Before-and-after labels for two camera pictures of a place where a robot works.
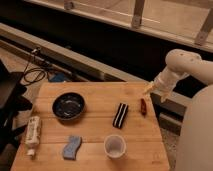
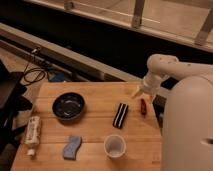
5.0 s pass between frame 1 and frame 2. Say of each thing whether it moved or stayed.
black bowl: stayed
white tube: stayed
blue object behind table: stayed
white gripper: moved
